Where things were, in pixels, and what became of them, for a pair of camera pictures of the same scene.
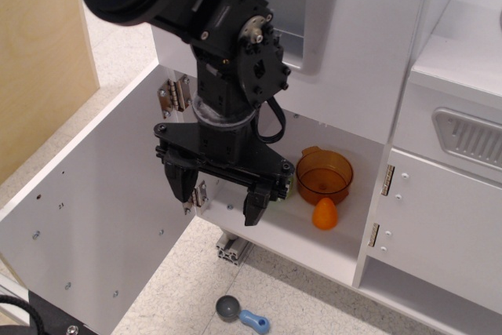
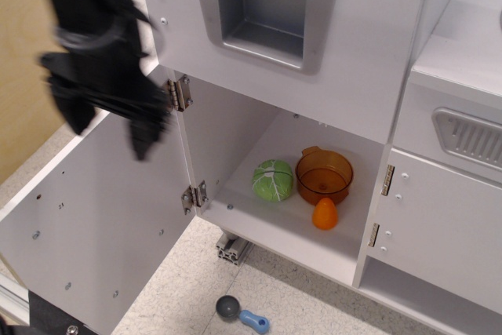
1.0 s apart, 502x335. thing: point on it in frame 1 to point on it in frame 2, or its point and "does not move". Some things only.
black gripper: [233, 155] to [112, 79]
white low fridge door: [89, 236] does not move
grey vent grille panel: [468, 137] does not move
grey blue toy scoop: [227, 310] does not move
